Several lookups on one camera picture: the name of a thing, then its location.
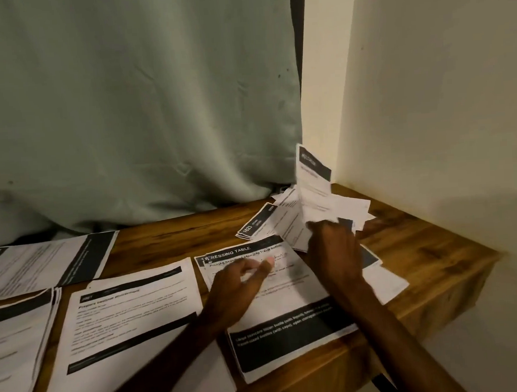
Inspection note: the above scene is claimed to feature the person's left hand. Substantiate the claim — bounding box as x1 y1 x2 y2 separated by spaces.
192 254 281 338

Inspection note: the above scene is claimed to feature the person's right hand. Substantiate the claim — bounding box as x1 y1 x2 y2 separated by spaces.
304 218 369 301

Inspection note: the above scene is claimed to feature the printed papers pile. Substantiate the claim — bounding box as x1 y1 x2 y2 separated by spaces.
230 138 382 258

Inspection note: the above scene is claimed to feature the person's left forearm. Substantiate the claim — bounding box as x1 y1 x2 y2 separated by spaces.
104 318 237 392

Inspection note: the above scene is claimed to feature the person's right forearm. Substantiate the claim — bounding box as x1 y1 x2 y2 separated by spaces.
338 273 473 392

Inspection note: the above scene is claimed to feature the pale green curtain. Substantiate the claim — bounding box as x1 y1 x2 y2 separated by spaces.
0 0 321 247

